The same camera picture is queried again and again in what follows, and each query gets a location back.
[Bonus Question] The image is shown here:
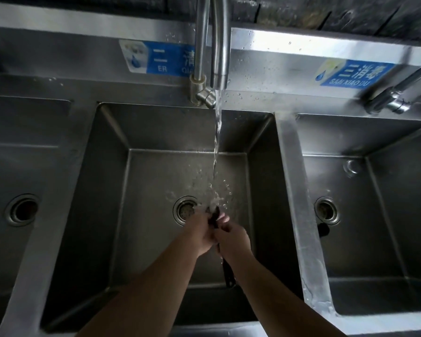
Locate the black kitchen utensil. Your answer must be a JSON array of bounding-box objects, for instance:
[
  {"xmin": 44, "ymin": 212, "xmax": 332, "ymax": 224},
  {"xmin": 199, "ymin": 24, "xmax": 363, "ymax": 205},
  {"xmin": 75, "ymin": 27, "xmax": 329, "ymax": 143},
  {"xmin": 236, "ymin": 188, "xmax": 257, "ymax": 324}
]
[{"xmin": 206, "ymin": 206, "xmax": 238, "ymax": 289}]

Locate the stainless steel triple sink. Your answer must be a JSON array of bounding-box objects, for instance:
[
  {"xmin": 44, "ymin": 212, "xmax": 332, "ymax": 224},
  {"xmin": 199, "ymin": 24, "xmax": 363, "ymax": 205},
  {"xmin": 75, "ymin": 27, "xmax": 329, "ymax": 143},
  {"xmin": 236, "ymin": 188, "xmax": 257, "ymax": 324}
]
[{"xmin": 0, "ymin": 3, "xmax": 421, "ymax": 337}]

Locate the blue and white label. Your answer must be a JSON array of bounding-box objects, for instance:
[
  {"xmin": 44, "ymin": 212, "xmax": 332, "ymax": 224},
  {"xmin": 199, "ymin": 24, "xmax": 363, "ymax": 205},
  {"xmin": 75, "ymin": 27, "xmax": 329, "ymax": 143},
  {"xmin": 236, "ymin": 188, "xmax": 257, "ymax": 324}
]
[
  {"xmin": 119, "ymin": 39, "xmax": 197, "ymax": 77},
  {"xmin": 314, "ymin": 59, "xmax": 396, "ymax": 89}
]

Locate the person's right forearm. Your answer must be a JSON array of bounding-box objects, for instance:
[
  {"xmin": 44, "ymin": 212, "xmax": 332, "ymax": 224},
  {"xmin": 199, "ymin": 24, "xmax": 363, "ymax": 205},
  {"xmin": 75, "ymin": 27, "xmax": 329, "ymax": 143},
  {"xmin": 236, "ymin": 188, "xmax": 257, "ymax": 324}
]
[{"xmin": 228, "ymin": 254, "xmax": 348, "ymax": 337}]

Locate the person's right hand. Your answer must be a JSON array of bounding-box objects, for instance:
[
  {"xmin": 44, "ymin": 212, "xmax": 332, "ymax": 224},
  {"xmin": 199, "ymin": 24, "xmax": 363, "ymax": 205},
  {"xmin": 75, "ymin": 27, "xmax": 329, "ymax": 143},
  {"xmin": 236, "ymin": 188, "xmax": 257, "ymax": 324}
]
[{"xmin": 214, "ymin": 212, "xmax": 254, "ymax": 268}]

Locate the steel faucet with running water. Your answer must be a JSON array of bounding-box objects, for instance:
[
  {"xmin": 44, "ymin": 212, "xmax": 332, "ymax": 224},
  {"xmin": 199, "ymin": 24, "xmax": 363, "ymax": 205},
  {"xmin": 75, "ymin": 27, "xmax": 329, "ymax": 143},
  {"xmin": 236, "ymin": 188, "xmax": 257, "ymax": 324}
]
[{"xmin": 189, "ymin": 0, "xmax": 232, "ymax": 109}]

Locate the person's left forearm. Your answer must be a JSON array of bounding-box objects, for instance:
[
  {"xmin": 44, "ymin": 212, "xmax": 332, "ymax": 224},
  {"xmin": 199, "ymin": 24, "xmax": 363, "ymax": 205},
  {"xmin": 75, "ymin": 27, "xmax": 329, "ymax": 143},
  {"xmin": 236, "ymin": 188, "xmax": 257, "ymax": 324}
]
[{"xmin": 76, "ymin": 229, "xmax": 201, "ymax": 337}]

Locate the person's left hand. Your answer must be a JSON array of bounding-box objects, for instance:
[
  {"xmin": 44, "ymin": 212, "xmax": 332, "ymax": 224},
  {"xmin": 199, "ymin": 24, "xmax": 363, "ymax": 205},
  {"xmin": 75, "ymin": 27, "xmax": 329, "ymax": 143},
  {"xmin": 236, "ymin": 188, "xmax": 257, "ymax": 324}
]
[{"xmin": 183, "ymin": 212, "xmax": 218, "ymax": 258}]

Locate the round steel sink drain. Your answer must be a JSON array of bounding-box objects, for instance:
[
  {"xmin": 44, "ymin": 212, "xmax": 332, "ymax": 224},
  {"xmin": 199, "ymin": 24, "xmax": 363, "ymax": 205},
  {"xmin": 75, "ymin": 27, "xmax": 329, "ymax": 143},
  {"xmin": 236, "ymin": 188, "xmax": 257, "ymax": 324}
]
[
  {"xmin": 173, "ymin": 196, "xmax": 199, "ymax": 226},
  {"xmin": 5, "ymin": 194, "xmax": 40, "ymax": 227},
  {"xmin": 314, "ymin": 196, "xmax": 341, "ymax": 226}
]

